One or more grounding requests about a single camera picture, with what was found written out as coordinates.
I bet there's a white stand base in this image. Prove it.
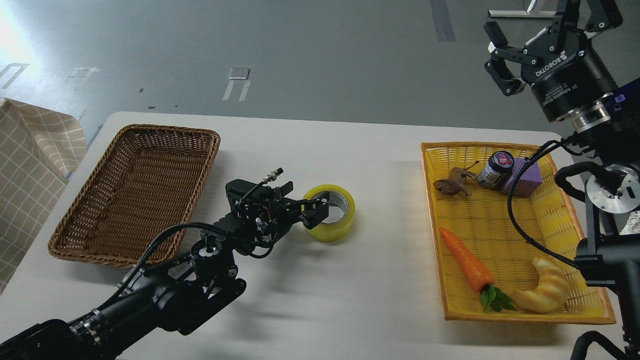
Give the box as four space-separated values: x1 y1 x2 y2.
487 0 556 19

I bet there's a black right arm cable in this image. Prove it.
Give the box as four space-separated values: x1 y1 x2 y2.
506 140 581 271

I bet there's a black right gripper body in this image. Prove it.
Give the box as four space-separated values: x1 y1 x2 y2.
521 28 618 123

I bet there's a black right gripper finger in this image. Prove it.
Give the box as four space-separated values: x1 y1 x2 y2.
547 0 624 51
483 22 546 97

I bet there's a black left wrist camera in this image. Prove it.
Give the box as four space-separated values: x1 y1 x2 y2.
224 178 294 207

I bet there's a brown wicker basket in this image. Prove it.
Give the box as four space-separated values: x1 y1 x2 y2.
47 124 221 268

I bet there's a purple foam block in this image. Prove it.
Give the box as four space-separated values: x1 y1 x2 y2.
500 157 543 198

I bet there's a small dark jar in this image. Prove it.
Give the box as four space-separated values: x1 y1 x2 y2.
477 150 515 189

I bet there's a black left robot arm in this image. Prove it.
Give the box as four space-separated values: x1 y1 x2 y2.
1 168 330 360

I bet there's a yellow plastic basket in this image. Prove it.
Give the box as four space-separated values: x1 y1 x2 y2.
420 141 616 325

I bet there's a beige checkered cloth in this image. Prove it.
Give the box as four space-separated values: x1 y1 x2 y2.
0 98 88 290

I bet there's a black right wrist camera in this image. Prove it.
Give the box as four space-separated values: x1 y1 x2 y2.
604 77 640 120

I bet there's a toy croissant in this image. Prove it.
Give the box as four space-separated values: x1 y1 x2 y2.
510 257 570 313

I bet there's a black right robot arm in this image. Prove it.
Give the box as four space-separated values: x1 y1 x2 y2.
484 0 640 360

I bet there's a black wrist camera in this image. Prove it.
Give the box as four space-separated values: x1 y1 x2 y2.
224 178 294 207
604 77 640 120

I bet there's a brown toy animal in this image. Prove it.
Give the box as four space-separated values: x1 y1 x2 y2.
432 161 479 198

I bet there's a yellow tape roll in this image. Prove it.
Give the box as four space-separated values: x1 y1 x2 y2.
303 184 356 243

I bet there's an orange toy carrot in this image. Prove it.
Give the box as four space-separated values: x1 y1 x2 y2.
438 227 495 294

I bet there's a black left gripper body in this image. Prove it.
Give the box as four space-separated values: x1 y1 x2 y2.
262 197 310 240

